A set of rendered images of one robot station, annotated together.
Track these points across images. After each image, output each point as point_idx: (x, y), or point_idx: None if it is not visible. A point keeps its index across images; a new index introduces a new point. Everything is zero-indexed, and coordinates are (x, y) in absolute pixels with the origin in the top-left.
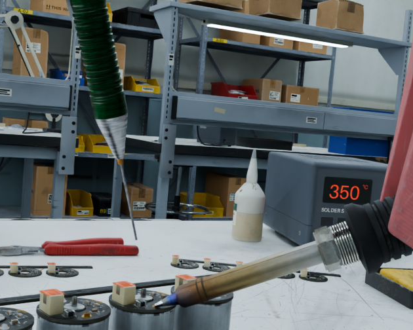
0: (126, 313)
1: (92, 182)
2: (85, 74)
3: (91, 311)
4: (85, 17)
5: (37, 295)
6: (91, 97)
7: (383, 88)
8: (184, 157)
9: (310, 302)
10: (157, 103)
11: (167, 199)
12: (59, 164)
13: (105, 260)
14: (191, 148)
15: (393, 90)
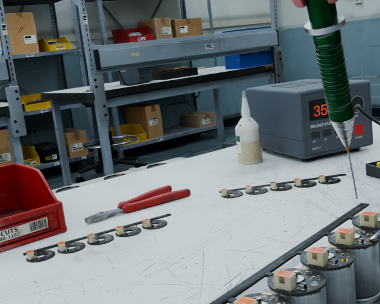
0: (354, 250)
1: (31, 136)
2: (328, 92)
3: (341, 256)
4: (333, 52)
5: (287, 254)
6: (333, 107)
7: (250, 6)
8: (114, 99)
9: (347, 201)
10: (69, 57)
11: (108, 137)
12: (12, 128)
13: (173, 206)
14: (118, 90)
15: (258, 6)
